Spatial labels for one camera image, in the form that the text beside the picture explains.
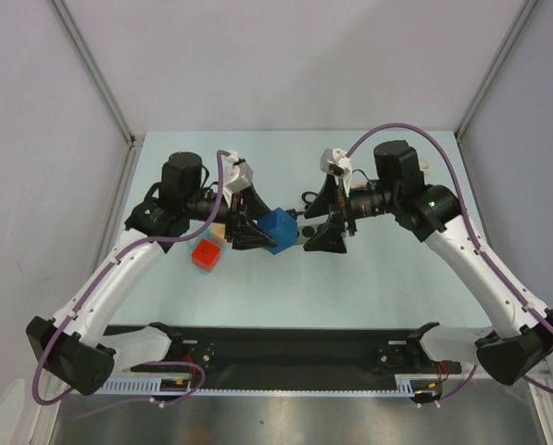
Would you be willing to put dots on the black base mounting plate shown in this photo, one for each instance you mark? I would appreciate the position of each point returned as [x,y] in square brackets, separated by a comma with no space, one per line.
[309,359]

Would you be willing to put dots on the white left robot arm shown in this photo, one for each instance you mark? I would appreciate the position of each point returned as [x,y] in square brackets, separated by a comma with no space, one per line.
[72,344]

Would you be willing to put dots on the teal triangular power strip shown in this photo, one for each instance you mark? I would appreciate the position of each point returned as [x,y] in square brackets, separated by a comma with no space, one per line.
[202,271]

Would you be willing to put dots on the blue cube socket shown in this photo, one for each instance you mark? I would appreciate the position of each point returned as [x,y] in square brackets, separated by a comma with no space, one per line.
[281,227]

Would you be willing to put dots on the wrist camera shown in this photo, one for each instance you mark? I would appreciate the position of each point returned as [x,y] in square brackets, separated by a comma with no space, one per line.
[335,162]
[237,176]

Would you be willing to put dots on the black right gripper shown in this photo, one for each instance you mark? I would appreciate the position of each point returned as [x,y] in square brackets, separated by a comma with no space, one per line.
[344,213]

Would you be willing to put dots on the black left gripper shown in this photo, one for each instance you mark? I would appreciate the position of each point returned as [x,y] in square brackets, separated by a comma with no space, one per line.
[245,236]

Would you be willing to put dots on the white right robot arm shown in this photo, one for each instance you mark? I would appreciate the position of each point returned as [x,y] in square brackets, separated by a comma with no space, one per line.
[520,335]

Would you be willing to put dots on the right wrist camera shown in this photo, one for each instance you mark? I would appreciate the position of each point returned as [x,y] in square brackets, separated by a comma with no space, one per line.
[335,162]

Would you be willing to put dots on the beige cube socket adapter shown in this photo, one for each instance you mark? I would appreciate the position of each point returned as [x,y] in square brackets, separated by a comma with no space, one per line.
[217,234]

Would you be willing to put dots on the red cube socket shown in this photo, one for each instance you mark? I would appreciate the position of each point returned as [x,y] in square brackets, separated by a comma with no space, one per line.
[205,255]

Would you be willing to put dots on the aluminium frame rail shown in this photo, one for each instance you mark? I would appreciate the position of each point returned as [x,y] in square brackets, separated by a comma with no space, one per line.
[85,179]

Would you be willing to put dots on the green power strip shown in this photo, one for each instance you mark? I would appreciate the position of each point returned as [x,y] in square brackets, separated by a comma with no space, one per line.
[307,233]

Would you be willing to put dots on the white slotted cable duct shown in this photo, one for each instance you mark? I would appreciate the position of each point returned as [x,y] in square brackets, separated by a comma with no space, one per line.
[158,387]

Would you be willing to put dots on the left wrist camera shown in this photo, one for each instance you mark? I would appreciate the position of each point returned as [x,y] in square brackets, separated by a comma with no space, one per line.
[237,176]

